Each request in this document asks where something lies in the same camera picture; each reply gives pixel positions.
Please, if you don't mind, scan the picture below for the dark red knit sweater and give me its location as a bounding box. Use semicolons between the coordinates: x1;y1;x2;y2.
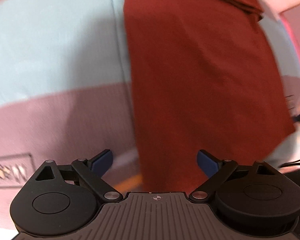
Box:
123;0;295;193

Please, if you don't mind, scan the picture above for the black cable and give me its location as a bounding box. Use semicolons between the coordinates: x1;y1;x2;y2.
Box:
278;154;300;169

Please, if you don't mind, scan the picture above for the blue grey patterned bedsheet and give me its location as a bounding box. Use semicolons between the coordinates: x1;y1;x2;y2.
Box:
0;0;300;235

